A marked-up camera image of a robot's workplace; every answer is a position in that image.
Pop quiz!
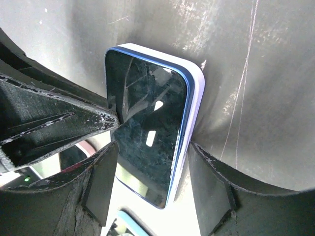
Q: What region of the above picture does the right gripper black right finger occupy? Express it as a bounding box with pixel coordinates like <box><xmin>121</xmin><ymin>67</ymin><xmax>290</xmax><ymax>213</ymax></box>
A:
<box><xmin>187</xmin><ymin>143</ymin><xmax>315</xmax><ymax>236</ymax></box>

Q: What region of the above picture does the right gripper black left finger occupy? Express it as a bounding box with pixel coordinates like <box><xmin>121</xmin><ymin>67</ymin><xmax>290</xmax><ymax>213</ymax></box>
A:
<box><xmin>0</xmin><ymin>142</ymin><xmax>119</xmax><ymax>236</ymax></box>

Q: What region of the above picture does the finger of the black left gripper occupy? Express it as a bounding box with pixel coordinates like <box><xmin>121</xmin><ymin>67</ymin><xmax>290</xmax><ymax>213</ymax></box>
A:
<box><xmin>0</xmin><ymin>73</ymin><xmax>119</xmax><ymax>172</ymax></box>
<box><xmin>0</xmin><ymin>30</ymin><xmax>108</xmax><ymax>108</ymax></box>

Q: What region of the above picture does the light blue phone case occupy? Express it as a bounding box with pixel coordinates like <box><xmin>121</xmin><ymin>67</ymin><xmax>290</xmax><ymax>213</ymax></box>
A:
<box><xmin>106</xmin><ymin>210</ymin><xmax>149</xmax><ymax>236</ymax></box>

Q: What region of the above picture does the blue phone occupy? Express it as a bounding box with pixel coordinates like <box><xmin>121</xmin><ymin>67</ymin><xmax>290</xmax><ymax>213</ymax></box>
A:
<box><xmin>104</xmin><ymin>46</ymin><xmax>194</xmax><ymax>209</ymax></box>

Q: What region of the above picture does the lavender phone case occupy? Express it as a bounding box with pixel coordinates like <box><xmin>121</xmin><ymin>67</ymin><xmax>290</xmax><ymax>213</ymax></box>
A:
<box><xmin>112</xmin><ymin>43</ymin><xmax>205</xmax><ymax>207</ymax></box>

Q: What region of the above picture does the pink phone case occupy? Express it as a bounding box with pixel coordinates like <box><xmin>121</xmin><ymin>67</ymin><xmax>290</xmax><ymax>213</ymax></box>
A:
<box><xmin>59</xmin><ymin>141</ymin><xmax>96</xmax><ymax>171</ymax></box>

